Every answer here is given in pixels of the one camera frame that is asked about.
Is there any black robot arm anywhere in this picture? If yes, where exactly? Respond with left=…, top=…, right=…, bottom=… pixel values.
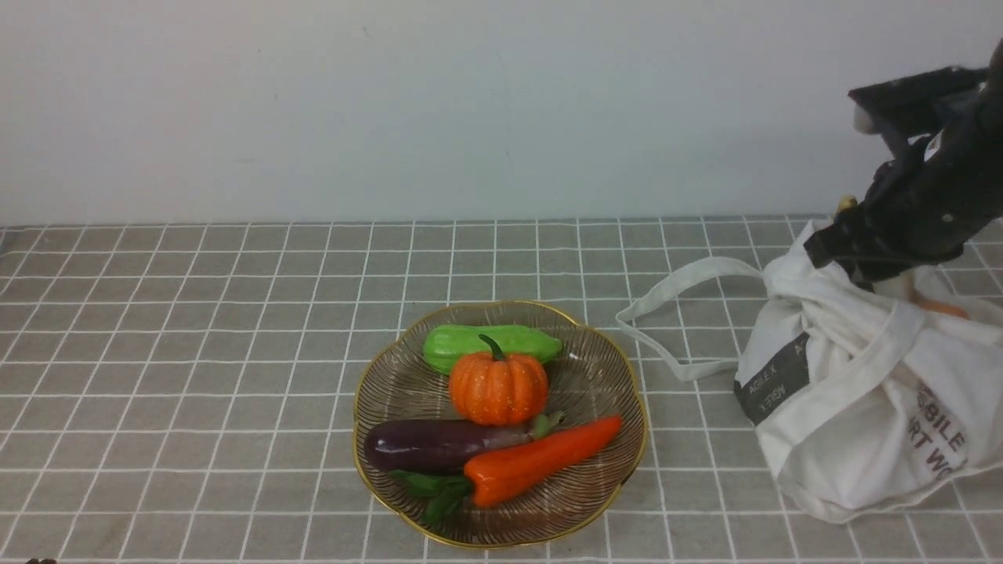
left=805, top=47, right=1002, bottom=284

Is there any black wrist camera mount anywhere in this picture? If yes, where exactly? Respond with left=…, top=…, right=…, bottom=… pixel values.
left=848, top=67, right=989, bottom=157

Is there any gold wire basket bowl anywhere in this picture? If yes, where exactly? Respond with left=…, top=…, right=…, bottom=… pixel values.
left=353, top=300, right=649, bottom=550

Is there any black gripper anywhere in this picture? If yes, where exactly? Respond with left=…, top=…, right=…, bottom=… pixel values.
left=805, top=117, right=1002, bottom=284

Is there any orange carrot with leaves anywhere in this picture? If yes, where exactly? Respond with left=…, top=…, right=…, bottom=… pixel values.
left=389, top=415, right=622, bottom=526

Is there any purple eggplant in bowl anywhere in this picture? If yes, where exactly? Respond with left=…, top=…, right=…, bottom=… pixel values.
left=363, top=411, right=565, bottom=475

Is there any white cloth tote bag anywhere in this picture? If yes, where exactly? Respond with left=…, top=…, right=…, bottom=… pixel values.
left=616, top=220, right=1002, bottom=522

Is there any orange pumpkin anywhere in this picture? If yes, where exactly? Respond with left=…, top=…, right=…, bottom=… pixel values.
left=448, top=334, right=549, bottom=426

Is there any grey checked tablecloth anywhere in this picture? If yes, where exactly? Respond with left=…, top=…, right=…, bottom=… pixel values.
left=1, top=215, right=1001, bottom=563

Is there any green gourd vegetable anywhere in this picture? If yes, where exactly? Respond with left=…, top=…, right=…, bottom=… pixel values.
left=423, top=324, right=563, bottom=374

